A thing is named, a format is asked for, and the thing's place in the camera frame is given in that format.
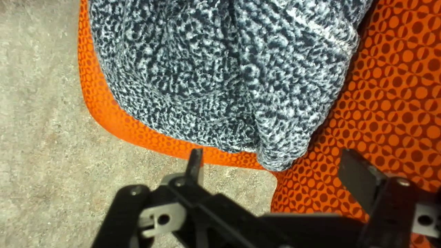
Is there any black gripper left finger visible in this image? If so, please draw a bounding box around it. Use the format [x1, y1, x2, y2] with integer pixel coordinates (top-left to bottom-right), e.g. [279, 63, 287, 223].
[90, 147, 264, 248]

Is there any blue white knitted beanie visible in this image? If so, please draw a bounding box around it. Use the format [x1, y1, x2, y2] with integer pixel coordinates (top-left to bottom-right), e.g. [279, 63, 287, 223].
[87, 0, 376, 173]

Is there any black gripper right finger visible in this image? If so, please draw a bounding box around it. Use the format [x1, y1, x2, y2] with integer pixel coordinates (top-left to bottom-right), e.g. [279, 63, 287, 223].
[338, 147, 441, 248]

